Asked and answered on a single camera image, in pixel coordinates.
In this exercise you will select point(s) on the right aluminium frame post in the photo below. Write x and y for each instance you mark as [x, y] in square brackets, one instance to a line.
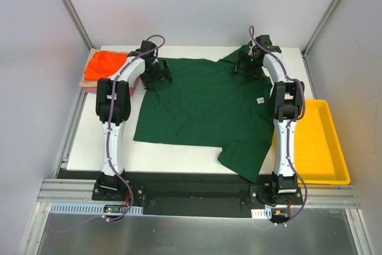
[329, 12]

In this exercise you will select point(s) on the yellow plastic tray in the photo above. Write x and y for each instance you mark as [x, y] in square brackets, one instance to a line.
[319, 157]

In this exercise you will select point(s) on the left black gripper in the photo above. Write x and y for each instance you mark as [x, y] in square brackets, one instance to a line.
[158, 74]

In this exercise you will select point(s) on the aluminium front rail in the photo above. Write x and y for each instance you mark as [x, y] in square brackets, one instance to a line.
[65, 190]

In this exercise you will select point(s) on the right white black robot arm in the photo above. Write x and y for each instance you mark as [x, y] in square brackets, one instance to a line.
[286, 105]

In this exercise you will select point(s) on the right white cable duct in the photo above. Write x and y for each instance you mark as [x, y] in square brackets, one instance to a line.
[261, 213]

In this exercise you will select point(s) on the left white cable duct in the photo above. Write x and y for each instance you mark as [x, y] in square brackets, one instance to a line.
[93, 209]

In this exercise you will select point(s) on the left aluminium frame post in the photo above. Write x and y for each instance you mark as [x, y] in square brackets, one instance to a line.
[77, 22]

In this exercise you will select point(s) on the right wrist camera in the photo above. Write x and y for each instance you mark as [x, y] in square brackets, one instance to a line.
[264, 43]

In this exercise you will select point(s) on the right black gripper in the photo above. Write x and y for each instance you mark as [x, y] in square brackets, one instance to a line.
[244, 65]

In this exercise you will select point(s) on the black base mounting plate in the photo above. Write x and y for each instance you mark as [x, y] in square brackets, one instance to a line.
[207, 207]

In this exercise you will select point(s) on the folded pink t shirt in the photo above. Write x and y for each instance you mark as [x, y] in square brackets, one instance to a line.
[132, 86]

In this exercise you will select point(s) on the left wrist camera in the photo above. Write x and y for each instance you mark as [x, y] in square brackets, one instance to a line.
[147, 49]

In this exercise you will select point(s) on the folded orange t shirt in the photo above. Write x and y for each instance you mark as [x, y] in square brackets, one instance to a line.
[104, 64]

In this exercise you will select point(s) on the folded beige t shirt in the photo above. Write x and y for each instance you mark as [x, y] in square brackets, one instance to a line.
[101, 64]

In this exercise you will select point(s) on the white cable duct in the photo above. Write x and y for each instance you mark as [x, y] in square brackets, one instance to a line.
[93, 209]
[261, 213]

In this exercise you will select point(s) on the aluminium frame post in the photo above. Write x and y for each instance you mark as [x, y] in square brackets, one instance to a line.
[77, 22]
[329, 12]

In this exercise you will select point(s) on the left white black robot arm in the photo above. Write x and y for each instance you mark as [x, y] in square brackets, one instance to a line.
[113, 108]

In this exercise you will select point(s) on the dark green t shirt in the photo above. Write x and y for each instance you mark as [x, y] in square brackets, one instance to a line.
[205, 104]

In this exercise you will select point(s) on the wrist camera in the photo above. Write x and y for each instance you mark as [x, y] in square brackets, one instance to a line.
[147, 49]
[264, 43]

